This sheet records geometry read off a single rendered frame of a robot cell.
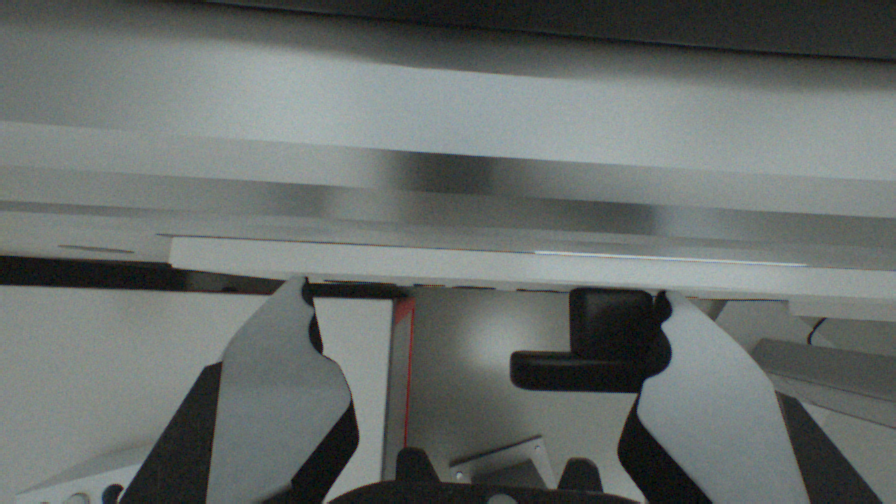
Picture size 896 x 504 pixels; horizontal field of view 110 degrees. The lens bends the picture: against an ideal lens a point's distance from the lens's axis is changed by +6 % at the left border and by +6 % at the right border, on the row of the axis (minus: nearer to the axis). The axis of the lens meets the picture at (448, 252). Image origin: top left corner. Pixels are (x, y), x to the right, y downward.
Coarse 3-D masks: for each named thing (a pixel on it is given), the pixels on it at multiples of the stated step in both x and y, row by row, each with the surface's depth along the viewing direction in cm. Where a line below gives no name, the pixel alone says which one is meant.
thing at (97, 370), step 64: (0, 320) 23; (64, 320) 24; (128, 320) 24; (192, 320) 24; (320, 320) 25; (384, 320) 25; (0, 384) 23; (64, 384) 23; (128, 384) 23; (192, 384) 24; (384, 384) 25; (0, 448) 22; (64, 448) 23; (128, 448) 23; (384, 448) 25
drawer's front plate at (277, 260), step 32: (192, 256) 9; (224, 256) 9; (256, 256) 9; (288, 256) 9; (320, 256) 9; (352, 256) 9; (384, 256) 9; (416, 256) 9; (448, 256) 9; (480, 256) 9; (512, 256) 9; (544, 256) 9; (576, 256) 9; (512, 288) 16; (544, 288) 14; (608, 288) 11; (640, 288) 10; (672, 288) 10; (704, 288) 10; (736, 288) 10; (768, 288) 10; (800, 288) 10; (832, 288) 10; (864, 288) 10
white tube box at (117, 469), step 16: (144, 448) 22; (80, 464) 22; (96, 464) 21; (112, 464) 20; (128, 464) 20; (48, 480) 20; (64, 480) 19; (80, 480) 19; (96, 480) 19; (112, 480) 19; (128, 480) 19; (16, 496) 19; (32, 496) 19; (48, 496) 19; (64, 496) 19; (96, 496) 19; (112, 496) 20
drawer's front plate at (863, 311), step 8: (792, 304) 21; (800, 304) 20; (808, 304) 20; (816, 304) 19; (824, 304) 19; (832, 304) 19; (840, 304) 18; (848, 304) 18; (856, 304) 18; (864, 304) 17; (872, 304) 17; (880, 304) 17; (888, 304) 16; (792, 312) 21; (800, 312) 20; (808, 312) 20; (816, 312) 19; (824, 312) 19; (832, 312) 19; (840, 312) 18; (848, 312) 18; (856, 312) 18; (864, 312) 17; (872, 312) 17; (880, 312) 17; (888, 312) 16; (880, 320) 17; (888, 320) 17
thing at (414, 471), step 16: (416, 448) 6; (400, 464) 6; (416, 464) 6; (576, 464) 6; (592, 464) 6; (400, 480) 5; (416, 480) 5; (432, 480) 5; (560, 480) 5; (576, 480) 5; (592, 480) 5; (352, 496) 5; (368, 496) 5; (384, 496) 5; (400, 496) 5; (416, 496) 5; (432, 496) 5; (448, 496) 5; (464, 496) 5; (480, 496) 5; (496, 496) 5; (512, 496) 5; (528, 496) 5; (544, 496) 5; (560, 496) 5; (576, 496) 5; (592, 496) 5; (608, 496) 5
